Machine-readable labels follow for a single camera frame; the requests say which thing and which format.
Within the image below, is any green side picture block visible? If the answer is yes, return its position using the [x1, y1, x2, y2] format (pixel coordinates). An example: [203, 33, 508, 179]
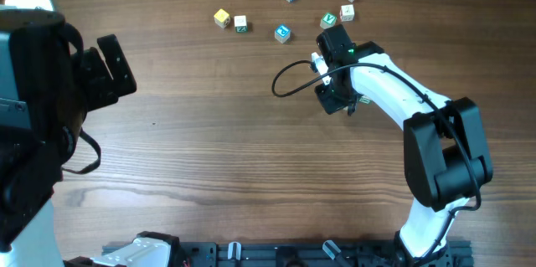
[358, 95, 372, 105]

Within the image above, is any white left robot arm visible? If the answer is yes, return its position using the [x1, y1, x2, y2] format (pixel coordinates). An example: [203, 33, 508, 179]
[1, 7, 137, 266]

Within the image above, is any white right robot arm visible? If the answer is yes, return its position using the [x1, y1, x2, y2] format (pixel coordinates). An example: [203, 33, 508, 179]
[312, 25, 493, 266]

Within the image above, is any green V letter block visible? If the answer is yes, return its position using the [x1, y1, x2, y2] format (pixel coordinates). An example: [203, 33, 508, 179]
[320, 13, 338, 29]

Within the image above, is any blue P letter block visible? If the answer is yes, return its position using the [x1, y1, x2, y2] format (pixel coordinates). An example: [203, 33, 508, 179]
[275, 24, 291, 44]

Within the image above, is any red side picture block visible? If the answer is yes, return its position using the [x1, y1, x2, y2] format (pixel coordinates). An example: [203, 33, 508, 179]
[339, 4, 355, 22]

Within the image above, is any green Z side block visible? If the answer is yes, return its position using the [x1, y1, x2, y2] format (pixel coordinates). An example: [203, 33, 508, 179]
[234, 15, 248, 33]

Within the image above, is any yellow top block left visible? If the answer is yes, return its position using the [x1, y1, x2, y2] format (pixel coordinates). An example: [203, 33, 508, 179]
[214, 8, 231, 28]

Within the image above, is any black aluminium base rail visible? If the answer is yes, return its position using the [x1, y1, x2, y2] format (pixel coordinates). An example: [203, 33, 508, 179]
[181, 240, 474, 267]

